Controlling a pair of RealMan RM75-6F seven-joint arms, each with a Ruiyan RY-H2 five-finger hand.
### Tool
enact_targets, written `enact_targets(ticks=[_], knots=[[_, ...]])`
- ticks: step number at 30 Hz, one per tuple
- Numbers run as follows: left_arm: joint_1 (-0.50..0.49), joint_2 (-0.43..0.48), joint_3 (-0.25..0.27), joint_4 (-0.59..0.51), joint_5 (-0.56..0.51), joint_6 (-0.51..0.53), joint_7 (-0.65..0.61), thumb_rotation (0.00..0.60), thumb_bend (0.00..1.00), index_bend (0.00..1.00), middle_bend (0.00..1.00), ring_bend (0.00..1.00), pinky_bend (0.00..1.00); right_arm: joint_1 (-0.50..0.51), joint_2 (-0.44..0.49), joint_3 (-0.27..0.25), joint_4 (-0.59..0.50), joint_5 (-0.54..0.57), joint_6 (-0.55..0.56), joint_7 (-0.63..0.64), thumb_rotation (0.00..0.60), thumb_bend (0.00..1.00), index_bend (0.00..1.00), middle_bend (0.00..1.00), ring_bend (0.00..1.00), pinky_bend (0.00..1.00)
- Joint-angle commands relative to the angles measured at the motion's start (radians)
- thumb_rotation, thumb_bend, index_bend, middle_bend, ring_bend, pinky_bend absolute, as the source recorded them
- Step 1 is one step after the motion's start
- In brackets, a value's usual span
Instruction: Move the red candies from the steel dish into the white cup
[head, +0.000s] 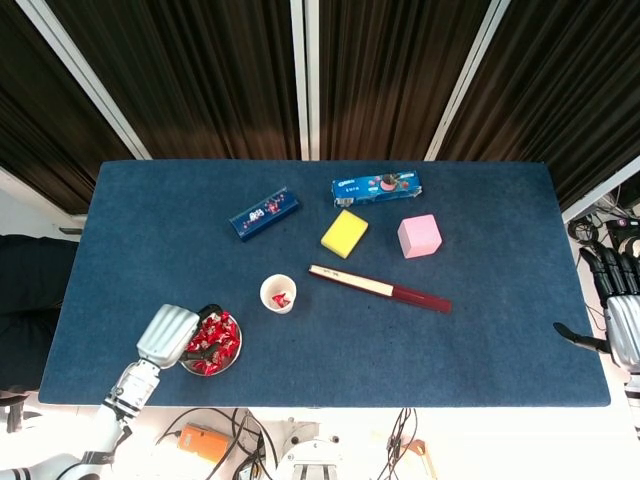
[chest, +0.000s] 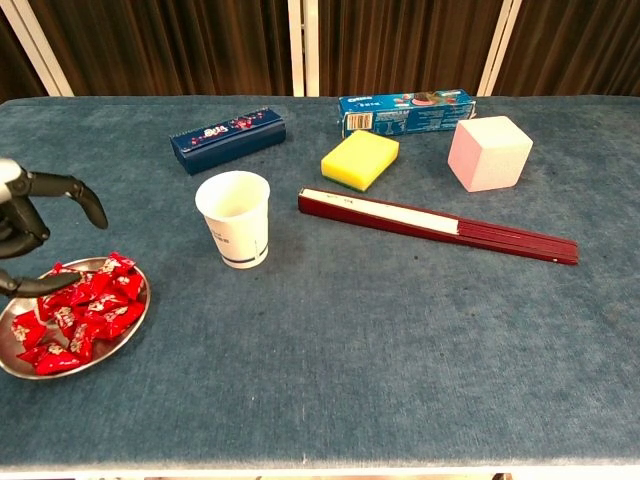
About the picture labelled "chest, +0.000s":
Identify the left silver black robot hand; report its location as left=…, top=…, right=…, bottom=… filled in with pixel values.
left=0, top=158, right=109, bottom=301

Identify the round silver metal plate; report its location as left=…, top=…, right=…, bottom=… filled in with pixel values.
left=0, top=256, right=152, bottom=380

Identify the dark blue rectangular box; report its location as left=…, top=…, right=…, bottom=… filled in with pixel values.
left=168, top=105, right=288, bottom=176

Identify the white paper cup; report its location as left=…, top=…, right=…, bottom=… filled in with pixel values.
left=194, top=170, right=272, bottom=270

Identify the dark brown curtain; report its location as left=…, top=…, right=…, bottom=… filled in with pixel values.
left=492, top=0, right=640, bottom=97
left=0, top=9, right=51, bottom=104
left=318, top=0, right=507, bottom=97
left=27, top=0, right=294, bottom=97

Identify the yellow sponge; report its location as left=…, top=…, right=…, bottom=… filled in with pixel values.
left=320, top=130, right=401, bottom=193

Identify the blue Oreo cookie box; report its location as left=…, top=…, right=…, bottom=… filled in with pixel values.
left=338, top=88, right=477, bottom=140

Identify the blue felt table cover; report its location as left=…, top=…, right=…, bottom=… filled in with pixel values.
left=0, top=94, right=640, bottom=471

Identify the dark red folded fan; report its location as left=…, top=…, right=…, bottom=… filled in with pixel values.
left=297, top=187, right=580, bottom=267

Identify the pink foam cube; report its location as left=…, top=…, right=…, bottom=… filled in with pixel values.
left=446, top=115, right=534, bottom=194

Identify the white frame post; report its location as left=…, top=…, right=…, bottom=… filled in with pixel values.
left=303, top=0, right=321, bottom=97
left=287, top=0, right=306, bottom=97
left=476, top=0, right=525, bottom=97
left=0, top=0, right=75, bottom=97

